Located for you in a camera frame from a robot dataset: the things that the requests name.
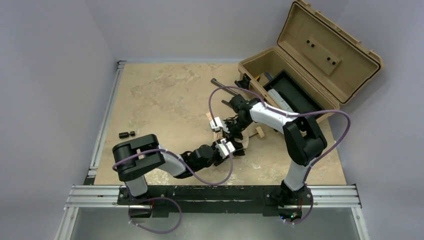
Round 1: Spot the beige folding umbrella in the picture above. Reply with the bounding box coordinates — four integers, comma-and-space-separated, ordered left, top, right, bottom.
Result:
206, 110, 265, 156

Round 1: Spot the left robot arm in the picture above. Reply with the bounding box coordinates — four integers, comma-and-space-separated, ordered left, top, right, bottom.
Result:
112, 134, 235, 198

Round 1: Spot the white plastic case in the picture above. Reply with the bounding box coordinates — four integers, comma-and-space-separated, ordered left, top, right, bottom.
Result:
267, 88, 294, 113

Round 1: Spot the black pipe fitting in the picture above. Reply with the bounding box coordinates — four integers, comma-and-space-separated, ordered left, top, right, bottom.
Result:
210, 78, 238, 107

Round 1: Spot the black toolbox tray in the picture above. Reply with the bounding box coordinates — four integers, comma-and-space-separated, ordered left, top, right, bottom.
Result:
263, 70, 323, 114

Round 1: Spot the small black cylinder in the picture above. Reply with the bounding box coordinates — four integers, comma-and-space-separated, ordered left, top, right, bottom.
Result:
118, 131, 136, 139

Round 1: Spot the tan plastic toolbox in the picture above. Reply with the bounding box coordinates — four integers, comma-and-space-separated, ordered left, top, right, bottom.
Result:
238, 0, 384, 122

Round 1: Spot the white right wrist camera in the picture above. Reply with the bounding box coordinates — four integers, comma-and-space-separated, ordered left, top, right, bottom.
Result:
209, 117, 229, 133

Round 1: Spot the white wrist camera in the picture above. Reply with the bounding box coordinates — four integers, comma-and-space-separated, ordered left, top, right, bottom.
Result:
209, 117, 229, 133
215, 139, 236, 159

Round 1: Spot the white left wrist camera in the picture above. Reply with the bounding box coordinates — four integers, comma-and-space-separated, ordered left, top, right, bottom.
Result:
215, 139, 236, 159

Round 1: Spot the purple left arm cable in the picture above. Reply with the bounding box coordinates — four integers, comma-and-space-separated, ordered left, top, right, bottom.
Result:
111, 142, 234, 187

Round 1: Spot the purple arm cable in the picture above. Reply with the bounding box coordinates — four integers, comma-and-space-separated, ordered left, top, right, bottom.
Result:
207, 86, 352, 186
111, 142, 234, 187

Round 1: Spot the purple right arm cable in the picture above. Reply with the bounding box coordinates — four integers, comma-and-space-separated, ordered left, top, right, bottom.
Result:
207, 86, 352, 186

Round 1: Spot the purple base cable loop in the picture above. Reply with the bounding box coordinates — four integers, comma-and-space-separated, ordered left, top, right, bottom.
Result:
128, 196, 183, 235

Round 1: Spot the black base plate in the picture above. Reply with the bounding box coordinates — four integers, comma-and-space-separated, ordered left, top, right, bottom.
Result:
116, 185, 313, 221

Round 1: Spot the aluminium frame rail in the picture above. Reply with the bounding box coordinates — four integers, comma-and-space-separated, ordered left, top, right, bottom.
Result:
55, 62, 369, 240

